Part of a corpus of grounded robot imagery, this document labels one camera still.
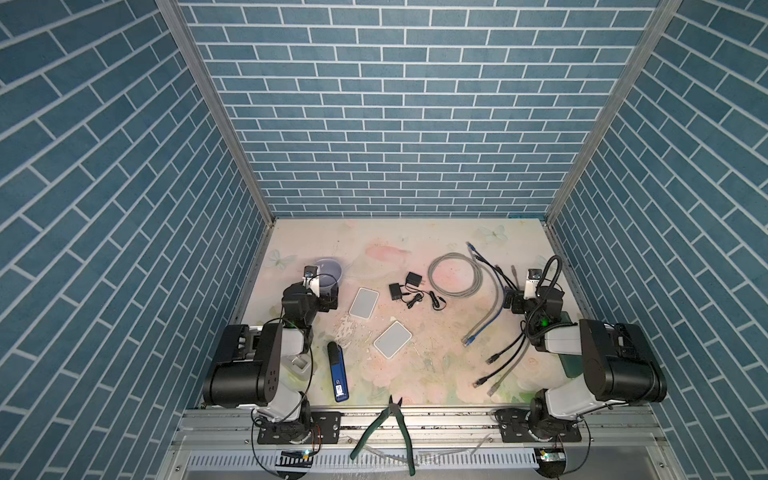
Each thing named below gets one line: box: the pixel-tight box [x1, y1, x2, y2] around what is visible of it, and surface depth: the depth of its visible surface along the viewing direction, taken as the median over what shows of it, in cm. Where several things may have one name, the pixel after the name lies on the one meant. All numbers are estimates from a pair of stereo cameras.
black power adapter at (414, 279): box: [406, 272, 423, 287], surface depth 104 cm
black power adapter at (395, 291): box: [389, 283, 403, 301], surface depth 100 cm
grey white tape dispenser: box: [286, 353, 312, 385], surface depth 83 cm
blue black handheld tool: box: [327, 341, 349, 403], surface depth 82 cm
